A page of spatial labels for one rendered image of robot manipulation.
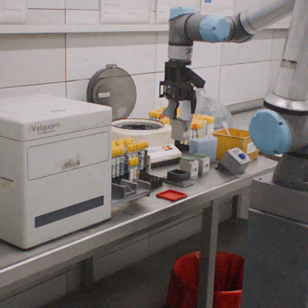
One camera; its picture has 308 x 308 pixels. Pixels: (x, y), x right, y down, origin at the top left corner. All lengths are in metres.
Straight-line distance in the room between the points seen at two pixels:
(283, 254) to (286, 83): 0.48
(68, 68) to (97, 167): 0.81
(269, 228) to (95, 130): 0.57
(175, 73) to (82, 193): 0.51
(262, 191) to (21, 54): 0.95
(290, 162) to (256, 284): 0.37
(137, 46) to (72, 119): 1.14
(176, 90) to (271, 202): 0.43
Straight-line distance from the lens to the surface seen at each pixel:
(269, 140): 1.43
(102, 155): 1.41
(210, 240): 1.89
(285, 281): 1.64
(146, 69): 2.47
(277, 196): 1.58
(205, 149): 1.98
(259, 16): 1.65
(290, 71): 1.42
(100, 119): 1.38
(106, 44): 2.28
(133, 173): 1.66
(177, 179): 1.78
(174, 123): 1.75
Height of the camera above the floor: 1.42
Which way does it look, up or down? 15 degrees down
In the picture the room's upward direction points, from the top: 2 degrees clockwise
